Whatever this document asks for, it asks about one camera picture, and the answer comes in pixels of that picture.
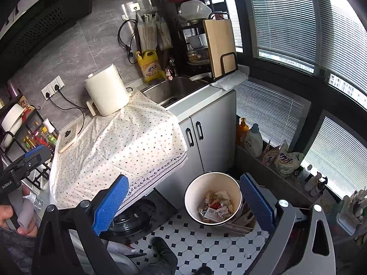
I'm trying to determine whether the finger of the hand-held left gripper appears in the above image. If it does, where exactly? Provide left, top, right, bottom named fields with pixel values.
left=6, top=145, right=54, bottom=176

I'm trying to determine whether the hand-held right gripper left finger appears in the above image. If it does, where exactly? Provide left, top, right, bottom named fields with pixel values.
left=40, top=174, right=130, bottom=275

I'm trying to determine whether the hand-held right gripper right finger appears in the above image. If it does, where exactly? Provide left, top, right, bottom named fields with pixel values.
left=239, top=173, right=336, bottom=275

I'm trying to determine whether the brown paper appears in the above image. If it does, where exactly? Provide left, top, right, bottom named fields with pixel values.
left=213, top=190, right=231, bottom=204

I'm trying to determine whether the white round waste bin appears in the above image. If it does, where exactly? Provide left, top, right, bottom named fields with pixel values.
left=184, top=172, right=244, bottom=226

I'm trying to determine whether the person's left forearm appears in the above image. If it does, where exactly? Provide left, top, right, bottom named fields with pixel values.
left=0, top=227, right=41, bottom=275

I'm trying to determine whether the person's left hand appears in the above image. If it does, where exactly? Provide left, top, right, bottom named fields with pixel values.
left=0, top=205, right=38, bottom=238

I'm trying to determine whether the row of condiment bottles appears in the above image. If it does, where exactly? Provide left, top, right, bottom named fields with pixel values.
left=22, top=120, right=60, bottom=151

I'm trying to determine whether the washing machine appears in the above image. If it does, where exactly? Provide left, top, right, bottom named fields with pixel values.
left=69, top=189, right=178, bottom=275

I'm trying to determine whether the clear water bottle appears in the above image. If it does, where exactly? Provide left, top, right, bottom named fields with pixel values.
left=24, top=193, right=44, bottom=210

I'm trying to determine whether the white bowl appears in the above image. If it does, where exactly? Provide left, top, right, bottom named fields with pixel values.
left=1, top=103, right=25, bottom=132

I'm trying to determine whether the printed packet bag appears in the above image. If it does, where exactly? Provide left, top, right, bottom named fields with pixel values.
left=261, top=141, right=281, bottom=165

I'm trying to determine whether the white refill pouch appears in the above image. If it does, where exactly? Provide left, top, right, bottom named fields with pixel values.
left=275, top=140, right=305, bottom=178

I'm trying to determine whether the small white pump bottle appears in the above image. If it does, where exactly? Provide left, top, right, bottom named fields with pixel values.
left=296, top=164, right=313, bottom=185
left=304, top=171, right=323, bottom=192
left=311, top=176, right=329, bottom=198

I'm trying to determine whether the white laundry detergent bottle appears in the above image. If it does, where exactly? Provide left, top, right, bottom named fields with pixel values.
left=244, top=123, right=264, bottom=158

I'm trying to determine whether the floral tablecloth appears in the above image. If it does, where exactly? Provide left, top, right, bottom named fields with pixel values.
left=49, top=88, right=189, bottom=210

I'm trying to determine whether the orange bottle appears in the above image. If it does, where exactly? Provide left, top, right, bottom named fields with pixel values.
left=236, top=117, right=249, bottom=147

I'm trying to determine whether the person's dark shoe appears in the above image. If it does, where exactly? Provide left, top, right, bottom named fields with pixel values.
left=151, top=236, right=179, bottom=275

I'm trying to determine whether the grey kitchen cabinet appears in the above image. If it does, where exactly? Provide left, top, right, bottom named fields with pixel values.
left=155, top=87, right=237, bottom=204

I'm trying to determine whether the grey window blind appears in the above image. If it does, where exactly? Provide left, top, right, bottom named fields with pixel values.
left=235, top=79, right=305, bottom=150
left=301, top=116, right=367, bottom=200
left=246, top=0, right=319, bottom=74
left=311, top=0, right=367, bottom=104

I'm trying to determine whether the cream air fryer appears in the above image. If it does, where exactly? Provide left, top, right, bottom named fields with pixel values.
left=84, top=63, right=133, bottom=117

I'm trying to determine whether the white plastic basket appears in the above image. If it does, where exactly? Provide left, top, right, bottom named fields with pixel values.
left=335, top=189, right=367, bottom=237

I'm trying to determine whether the white dishcloth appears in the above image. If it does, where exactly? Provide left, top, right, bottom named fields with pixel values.
left=211, top=71, right=250, bottom=90

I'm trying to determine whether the black range hood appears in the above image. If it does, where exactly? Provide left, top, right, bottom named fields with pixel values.
left=0, top=0, right=94, bottom=74

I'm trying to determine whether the steel sink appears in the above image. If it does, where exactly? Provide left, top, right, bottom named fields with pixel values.
left=142, top=76, right=211, bottom=108

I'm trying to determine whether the yellow detergent bottle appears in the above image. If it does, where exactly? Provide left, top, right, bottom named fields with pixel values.
left=135, top=50, right=166, bottom=82

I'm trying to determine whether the black dish rack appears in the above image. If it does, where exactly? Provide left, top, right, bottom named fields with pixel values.
left=175, top=0, right=239, bottom=80

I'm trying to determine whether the steel pot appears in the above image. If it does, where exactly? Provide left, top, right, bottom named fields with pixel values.
left=186, top=48, right=211, bottom=64

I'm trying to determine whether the wooden cutting board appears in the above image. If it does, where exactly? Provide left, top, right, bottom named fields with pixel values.
left=202, top=19, right=238, bottom=78

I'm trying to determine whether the hanging plastic bag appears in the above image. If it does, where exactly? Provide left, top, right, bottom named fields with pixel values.
left=156, top=14, right=174, bottom=51
left=137, top=13, right=158, bottom=52

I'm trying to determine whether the white enamel mug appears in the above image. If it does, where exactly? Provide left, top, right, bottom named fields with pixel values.
left=187, top=33, right=209, bottom=49

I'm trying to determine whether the black wire spice rack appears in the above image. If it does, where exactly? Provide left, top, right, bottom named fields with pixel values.
left=0, top=94, right=57, bottom=191

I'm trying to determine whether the black power cable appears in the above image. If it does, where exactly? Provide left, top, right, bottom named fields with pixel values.
left=54, top=84, right=87, bottom=134
left=44, top=90, right=89, bottom=112

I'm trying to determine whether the black window frame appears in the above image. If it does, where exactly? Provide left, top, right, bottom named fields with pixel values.
left=226, top=0, right=367, bottom=207

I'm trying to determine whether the black looped cable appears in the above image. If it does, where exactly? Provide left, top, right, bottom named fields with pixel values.
left=118, top=19, right=138, bottom=64

